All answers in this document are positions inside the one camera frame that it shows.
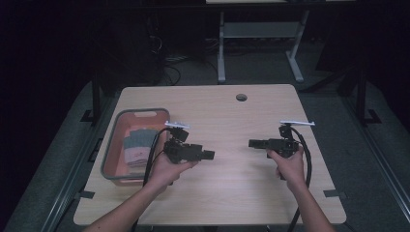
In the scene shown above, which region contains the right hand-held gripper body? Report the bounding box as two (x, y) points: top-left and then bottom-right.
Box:
(266, 120), (316, 159)

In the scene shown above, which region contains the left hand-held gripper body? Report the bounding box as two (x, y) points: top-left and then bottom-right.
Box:
(163, 120), (204, 164)

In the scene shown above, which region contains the pink basin with grey rim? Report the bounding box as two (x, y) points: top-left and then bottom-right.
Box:
(100, 107), (171, 188)

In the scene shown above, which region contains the person's right hand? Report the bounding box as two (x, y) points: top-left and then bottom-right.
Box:
(267, 148), (307, 191)

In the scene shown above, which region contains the person's left hand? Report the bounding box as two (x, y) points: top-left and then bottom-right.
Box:
(148, 154), (198, 193)

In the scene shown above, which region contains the black tape strip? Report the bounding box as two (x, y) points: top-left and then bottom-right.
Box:
(74, 190), (97, 200)
(323, 189), (348, 199)

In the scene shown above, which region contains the black metal stand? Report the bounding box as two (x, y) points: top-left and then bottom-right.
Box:
(80, 64), (109, 125)
(354, 64), (383, 128)

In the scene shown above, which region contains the right hand-held gripper cable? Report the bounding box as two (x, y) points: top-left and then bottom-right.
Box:
(285, 126), (313, 232)

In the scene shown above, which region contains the hand-held gripper cable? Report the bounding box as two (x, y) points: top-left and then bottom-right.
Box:
(285, 126), (313, 232)
(130, 128), (172, 232)

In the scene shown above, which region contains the left hand-held gripper cable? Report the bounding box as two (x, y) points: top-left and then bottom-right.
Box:
(130, 128), (172, 232)

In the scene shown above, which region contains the tangle of floor cables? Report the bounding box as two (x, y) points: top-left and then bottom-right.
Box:
(146, 33), (220, 86)

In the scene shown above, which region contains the grey metal floor rail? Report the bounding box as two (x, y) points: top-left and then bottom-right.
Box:
(341, 95), (410, 216)
(40, 96), (112, 232)

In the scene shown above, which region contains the grey metal desk frame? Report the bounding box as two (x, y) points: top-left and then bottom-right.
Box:
(217, 9), (310, 84)

